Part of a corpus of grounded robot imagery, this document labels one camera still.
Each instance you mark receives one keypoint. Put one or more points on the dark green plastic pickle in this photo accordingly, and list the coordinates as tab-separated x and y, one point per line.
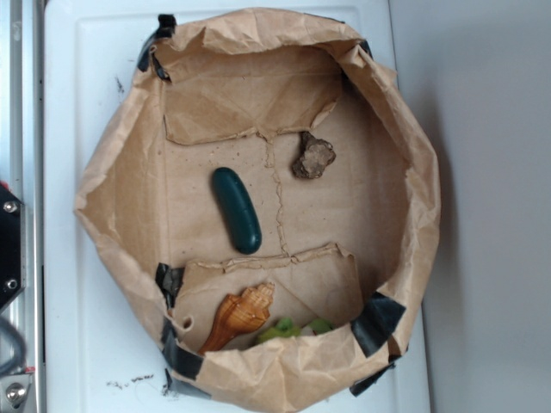
237	210

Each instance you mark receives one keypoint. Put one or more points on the brown paper bag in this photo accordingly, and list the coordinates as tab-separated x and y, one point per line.
271	74

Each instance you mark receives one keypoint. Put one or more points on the brown rock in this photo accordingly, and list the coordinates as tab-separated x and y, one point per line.
316	155

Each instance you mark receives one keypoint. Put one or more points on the orange conch shell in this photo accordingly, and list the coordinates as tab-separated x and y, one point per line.
238	315

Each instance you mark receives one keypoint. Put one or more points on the green plastic toy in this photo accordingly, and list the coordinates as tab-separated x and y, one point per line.
286	328

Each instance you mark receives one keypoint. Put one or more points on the white tray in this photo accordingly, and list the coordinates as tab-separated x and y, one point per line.
98	356

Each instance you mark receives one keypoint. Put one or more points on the black mounting plate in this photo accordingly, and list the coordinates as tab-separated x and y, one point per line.
12	254

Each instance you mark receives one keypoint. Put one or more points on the aluminium frame rail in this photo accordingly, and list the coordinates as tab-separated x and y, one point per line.
24	389

